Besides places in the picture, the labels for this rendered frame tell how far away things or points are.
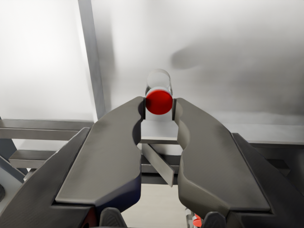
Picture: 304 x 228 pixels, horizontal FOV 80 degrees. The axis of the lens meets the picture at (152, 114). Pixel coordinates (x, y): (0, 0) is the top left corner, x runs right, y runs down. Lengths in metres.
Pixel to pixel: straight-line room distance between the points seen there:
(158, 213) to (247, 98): 0.27
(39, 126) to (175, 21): 0.20
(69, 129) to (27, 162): 0.09
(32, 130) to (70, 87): 0.08
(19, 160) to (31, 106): 0.09
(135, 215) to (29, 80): 0.30
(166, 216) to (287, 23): 0.36
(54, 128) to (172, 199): 0.23
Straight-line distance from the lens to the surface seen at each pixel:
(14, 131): 0.29
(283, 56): 0.24
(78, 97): 0.24
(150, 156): 0.25
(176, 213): 0.40
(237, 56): 0.22
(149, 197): 0.36
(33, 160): 0.32
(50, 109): 0.27
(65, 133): 0.26
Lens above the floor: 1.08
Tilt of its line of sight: 58 degrees down
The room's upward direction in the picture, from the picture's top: 177 degrees counter-clockwise
